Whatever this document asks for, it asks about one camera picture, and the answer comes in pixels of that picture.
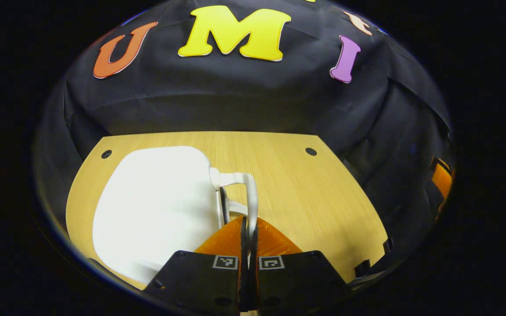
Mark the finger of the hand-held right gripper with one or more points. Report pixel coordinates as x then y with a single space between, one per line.
442 182

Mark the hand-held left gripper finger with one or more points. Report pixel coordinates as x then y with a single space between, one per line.
243 245
253 245

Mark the white suitcase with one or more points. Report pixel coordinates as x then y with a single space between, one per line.
156 206

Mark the black backdrop cloth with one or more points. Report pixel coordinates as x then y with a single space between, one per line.
235 101

